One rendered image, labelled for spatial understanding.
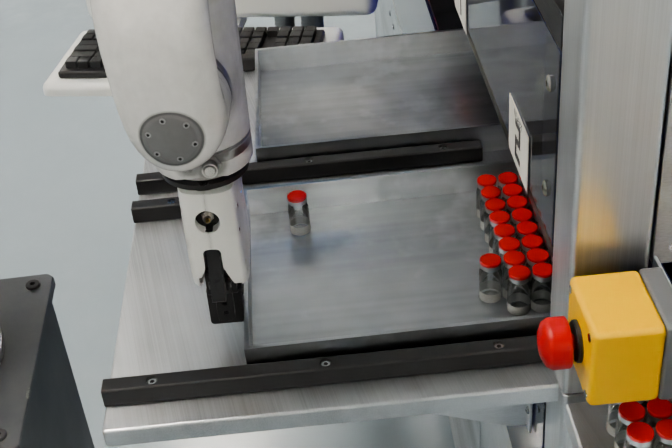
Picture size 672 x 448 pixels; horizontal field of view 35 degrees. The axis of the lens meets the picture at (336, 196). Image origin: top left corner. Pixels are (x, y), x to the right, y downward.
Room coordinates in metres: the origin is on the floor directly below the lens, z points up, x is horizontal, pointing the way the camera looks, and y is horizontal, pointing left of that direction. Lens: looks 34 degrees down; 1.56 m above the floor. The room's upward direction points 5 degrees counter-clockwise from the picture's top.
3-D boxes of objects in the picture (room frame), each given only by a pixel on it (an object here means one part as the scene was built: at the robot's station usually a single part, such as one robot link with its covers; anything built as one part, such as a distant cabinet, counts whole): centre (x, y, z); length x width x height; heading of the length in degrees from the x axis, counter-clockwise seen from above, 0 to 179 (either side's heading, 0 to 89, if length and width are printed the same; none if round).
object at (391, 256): (0.86, -0.07, 0.90); 0.34 x 0.26 x 0.04; 91
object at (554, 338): (0.61, -0.16, 0.99); 0.04 x 0.04 x 0.04; 1
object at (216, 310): (0.77, 0.11, 0.94); 0.03 x 0.03 x 0.07; 1
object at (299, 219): (0.94, 0.04, 0.90); 0.02 x 0.02 x 0.04
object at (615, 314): (0.61, -0.21, 0.99); 0.08 x 0.07 x 0.07; 91
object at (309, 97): (1.19, -0.08, 0.90); 0.34 x 0.26 x 0.04; 91
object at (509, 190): (0.86, -0.18, 0.90); 0.18 x 0.02 x 0.05; 1
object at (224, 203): (0.78, 0.11, 1.03); 0.10 x 0.08 x 0.11; 1
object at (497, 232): (0.86, -0.16, 0.90); 0.18 x 0.02 x 0.05; 1
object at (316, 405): (1.02, -0.01, 0.87); 0.70 x 0.48 x 0.02; 1
